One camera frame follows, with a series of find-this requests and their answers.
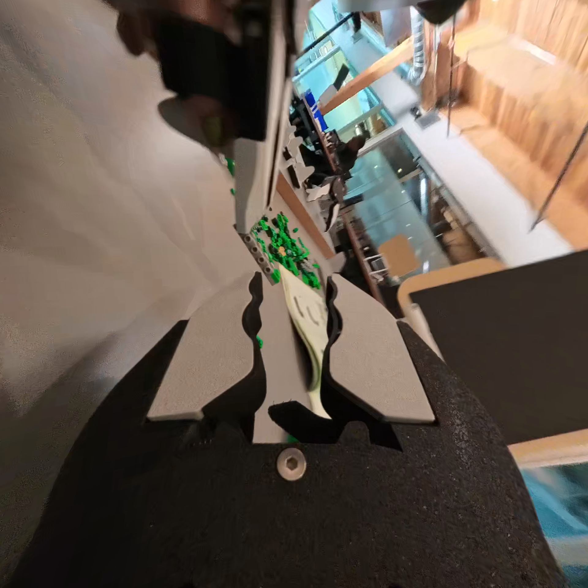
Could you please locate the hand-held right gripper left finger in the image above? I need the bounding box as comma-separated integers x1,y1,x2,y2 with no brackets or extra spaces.
147,271,268,421

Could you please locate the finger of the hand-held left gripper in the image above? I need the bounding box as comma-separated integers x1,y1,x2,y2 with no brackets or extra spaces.
266,0,296,208
233,139,277,236

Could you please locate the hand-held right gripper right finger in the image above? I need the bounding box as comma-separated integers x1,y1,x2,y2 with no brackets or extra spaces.
321,273,437,424

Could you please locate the green grey brick assembly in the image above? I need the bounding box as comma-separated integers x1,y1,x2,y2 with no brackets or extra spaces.
239,232,282,286

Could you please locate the wood-edged neighbouring desk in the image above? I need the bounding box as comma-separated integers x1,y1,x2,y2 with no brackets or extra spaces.
266,83,338,258

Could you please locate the grey desk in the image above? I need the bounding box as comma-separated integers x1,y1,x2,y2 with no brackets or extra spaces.
0,0,338,588

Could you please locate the person's left hand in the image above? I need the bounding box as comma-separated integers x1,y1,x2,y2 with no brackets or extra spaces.
105,0,240,57

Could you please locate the pile of green bricks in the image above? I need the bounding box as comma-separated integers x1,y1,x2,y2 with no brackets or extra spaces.
252,212,322,290

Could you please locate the spare black white gripper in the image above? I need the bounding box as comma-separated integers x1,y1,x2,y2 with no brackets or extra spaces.
305,177,354,230

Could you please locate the building instruction booklet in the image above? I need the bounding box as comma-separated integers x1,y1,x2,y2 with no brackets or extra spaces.
280,269,334,421

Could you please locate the wood-backed black panel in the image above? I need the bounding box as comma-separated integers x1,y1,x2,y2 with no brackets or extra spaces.
397,250,588,469

